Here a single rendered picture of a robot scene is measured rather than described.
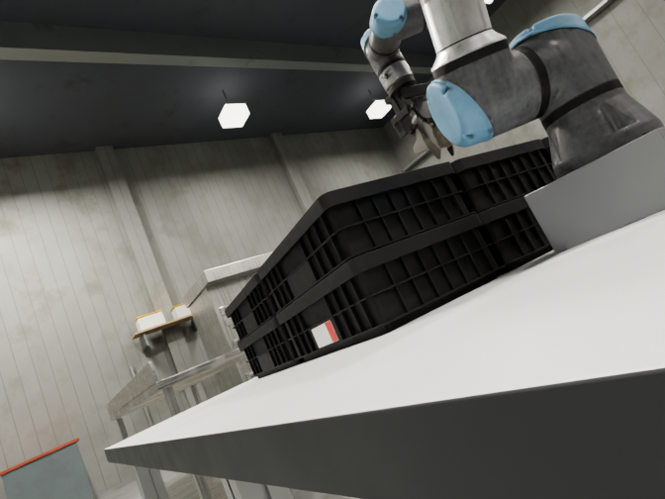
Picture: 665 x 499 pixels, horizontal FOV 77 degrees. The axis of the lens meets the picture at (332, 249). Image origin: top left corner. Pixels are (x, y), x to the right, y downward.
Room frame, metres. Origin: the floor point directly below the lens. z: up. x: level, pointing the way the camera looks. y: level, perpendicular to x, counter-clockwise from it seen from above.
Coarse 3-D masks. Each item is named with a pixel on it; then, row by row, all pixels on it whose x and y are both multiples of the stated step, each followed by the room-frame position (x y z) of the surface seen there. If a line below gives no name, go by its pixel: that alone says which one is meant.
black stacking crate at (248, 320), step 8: (256, 288) 1.01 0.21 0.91; (264, 288) 0.97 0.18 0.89; (248, 296) 1.08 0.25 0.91; (256, 296) 1.02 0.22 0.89; (264, 296) 0.99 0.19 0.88; (272, 296) 0.97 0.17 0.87; (240, 304) 1.16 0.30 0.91; (248, 304) 1.10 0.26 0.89; (256, 304) 1.05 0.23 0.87; (264, 304) 0.99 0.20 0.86; (272, 304) 0.97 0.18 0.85; (240, 312) 1.18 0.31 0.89; (248, 312) 1.12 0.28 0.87; (256, 312) 1.07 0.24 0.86; (264, 312) 1.02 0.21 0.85; (272, 312) 0.98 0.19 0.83; (232, 320) 1.29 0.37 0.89; (240, 320) 1.18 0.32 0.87; (248, 320) 1.12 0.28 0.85; (256, 320) 1.08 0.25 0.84; (264, 320) 1.04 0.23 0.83; (240, 328) 1.23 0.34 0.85; (248, 328) 1.15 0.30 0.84; (256, 328) 1.08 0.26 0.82; (240, 336) 1.26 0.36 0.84
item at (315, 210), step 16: (400, 176) 0.69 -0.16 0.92; (416, 176) 0.71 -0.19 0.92; (432, 176) 0.73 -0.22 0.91; (336, 192) 0.62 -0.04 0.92; (352, 192) 0.64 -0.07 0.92; (368, 192) 0.65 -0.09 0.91; (320, 208) 0.63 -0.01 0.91; (304, 224) 0.69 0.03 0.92; (288, 240) 0.76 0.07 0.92; (272, 256) 0.84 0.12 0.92
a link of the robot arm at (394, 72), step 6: (402, 60) 0.93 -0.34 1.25; (390, 66) 0.92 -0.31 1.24; (396, 66) 0.92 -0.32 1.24; (402, 66) 0.93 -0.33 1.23; (408, 66) 0.94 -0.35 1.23; (384, 72) 0.94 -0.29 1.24; (390, 72) 0.93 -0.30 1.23; (396, 72) 0.92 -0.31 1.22; (402, 72) 0.92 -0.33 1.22; (408, 72) 0.93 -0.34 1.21; (384, 78) 0.95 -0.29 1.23; (390, 78) 0.93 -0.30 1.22; (396, 78) 0.93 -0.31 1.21; (384, 84) 0.95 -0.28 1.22; (390, 84) 0.94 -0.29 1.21
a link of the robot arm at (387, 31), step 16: (384, 0) 0.80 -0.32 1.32; (400, 0) 0.80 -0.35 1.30; (416, 0) 0.82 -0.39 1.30; (384, 16) 0.80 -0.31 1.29; (400, 16) 0.81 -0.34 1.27; (416, 16) 0.83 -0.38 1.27; (384, 32) 0.83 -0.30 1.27; (400, 32) 0.84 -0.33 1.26; (416, 32) 0.86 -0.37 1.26; (384, 48) 0.88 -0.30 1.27
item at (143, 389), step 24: (216, 360) 2.07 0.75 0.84; (144, 384) 2.06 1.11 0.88; (168, 384) 1.92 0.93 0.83; (192, 384) 3.39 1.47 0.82; (120, 408) 2.82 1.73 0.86; (168, 408) 1.95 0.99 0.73; (120, 432) 3.30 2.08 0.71; (168, 480) 3.40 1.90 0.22; (192, 480) 2.97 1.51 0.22; (216, 480) 2.64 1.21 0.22
